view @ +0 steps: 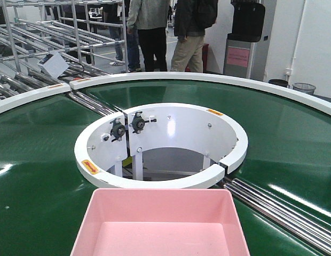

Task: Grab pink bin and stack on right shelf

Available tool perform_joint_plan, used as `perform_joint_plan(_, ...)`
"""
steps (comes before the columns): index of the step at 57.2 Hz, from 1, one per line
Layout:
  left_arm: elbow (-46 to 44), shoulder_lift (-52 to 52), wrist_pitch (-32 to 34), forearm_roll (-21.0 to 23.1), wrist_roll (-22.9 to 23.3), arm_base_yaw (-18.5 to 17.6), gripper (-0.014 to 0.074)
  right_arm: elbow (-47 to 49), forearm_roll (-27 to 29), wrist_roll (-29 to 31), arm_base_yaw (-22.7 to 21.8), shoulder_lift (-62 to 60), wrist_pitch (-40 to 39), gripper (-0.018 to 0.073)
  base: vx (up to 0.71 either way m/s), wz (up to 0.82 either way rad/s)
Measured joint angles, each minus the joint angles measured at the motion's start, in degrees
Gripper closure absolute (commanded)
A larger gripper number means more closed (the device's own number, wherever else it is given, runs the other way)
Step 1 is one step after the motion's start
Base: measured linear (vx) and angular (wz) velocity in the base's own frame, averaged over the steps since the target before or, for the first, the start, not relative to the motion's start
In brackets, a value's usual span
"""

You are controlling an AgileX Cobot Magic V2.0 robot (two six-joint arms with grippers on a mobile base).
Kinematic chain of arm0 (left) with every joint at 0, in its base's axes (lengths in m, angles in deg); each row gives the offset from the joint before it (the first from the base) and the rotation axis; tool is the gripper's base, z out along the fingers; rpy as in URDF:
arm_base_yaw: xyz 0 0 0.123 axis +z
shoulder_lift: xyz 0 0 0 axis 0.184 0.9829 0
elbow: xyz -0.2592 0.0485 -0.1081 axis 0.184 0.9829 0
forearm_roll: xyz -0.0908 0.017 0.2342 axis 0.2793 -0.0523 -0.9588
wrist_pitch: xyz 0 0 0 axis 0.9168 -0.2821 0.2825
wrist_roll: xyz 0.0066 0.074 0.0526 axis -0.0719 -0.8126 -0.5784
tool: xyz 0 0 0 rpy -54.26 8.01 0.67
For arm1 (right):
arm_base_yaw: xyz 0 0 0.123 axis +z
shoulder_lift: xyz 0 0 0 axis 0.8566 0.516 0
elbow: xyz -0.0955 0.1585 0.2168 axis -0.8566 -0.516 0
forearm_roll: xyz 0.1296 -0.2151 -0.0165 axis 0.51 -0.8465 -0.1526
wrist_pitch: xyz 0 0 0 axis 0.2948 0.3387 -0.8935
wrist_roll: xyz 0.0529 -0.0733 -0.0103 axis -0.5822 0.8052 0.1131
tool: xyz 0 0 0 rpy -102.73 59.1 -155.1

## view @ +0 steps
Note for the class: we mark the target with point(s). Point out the pink plastic bin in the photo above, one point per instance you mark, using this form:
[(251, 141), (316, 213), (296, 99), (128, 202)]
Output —
[(160, 222)]

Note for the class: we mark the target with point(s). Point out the black waste bin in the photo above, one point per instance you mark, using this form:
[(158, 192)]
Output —
[(279, 82)]

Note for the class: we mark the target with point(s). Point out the steel conveyor rollers left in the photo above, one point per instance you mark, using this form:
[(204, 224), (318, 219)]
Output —
[(90, 103)]

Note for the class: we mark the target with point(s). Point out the steel conveyor rollers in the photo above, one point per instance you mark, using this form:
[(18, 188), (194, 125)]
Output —
[(288, 217), (90, 103)]

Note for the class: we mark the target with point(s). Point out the grey cabinet with pink sign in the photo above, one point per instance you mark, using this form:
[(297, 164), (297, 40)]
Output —
[(241, 43)]

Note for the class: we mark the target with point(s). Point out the person in grey jacket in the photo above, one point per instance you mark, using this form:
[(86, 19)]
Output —
[(149, 18)]

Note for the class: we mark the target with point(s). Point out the person in khaki trousers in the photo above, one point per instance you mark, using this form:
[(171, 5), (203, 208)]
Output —
[(191, 20)]

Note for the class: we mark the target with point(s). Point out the metal pipe roller rack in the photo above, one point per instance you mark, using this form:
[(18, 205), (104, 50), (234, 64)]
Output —
[(77, 30)]

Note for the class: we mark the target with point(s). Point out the white box on rack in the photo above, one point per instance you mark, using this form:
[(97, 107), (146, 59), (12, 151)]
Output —
[(53, 64)]

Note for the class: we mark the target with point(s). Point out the green conveyor belt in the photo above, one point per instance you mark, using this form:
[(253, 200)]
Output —
[(43, 196)]

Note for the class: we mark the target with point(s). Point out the mesh waste basket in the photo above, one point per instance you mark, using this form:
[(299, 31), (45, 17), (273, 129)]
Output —
[(304, 88)]

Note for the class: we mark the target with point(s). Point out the steel conveyor rollers right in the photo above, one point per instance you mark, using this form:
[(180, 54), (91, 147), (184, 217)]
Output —
[(288, 217)]

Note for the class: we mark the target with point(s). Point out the white outer conveyor rim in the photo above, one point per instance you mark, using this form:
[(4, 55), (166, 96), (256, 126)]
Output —
[(27, 97)]

